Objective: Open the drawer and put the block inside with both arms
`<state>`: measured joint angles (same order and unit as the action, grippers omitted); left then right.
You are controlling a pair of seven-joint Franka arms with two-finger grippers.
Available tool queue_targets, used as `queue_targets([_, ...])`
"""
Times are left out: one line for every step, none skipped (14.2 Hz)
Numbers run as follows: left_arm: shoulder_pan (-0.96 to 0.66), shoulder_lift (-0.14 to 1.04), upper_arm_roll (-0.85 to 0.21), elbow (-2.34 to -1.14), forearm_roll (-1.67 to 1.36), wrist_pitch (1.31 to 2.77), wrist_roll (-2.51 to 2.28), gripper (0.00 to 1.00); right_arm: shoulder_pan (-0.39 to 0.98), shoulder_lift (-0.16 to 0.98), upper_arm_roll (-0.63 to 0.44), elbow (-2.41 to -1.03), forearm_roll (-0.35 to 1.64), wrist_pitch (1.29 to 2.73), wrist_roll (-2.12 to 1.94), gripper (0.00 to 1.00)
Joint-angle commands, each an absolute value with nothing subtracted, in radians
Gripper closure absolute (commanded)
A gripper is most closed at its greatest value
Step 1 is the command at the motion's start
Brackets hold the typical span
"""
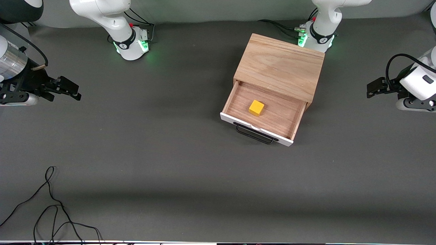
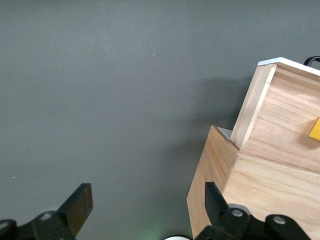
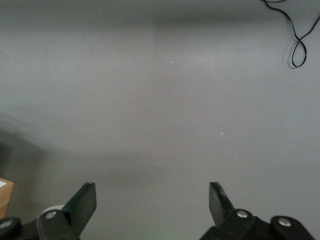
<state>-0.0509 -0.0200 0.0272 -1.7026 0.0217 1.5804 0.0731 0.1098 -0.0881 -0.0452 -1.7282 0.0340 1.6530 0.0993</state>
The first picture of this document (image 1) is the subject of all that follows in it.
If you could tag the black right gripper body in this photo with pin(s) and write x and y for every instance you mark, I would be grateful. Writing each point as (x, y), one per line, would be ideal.
(30, 79)

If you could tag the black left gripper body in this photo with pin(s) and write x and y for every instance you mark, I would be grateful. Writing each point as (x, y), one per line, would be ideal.
(391, 85)

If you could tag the wooden drawer with white front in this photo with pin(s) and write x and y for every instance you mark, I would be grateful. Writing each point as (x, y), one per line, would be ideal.
(279, 114)

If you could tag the yellow cube block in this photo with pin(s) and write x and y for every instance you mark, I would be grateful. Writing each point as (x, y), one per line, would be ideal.
(256, 108)

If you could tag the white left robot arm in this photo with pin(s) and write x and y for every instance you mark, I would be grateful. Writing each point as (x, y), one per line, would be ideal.
(322, 32)

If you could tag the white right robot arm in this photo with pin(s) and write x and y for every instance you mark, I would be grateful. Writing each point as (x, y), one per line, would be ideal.
(122, 37)

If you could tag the tan tape tag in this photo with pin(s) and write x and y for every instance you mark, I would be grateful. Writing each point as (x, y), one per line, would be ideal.
(39, 67)

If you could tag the light wooden cabinet box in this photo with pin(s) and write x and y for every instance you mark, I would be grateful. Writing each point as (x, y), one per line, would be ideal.
(281, 64)

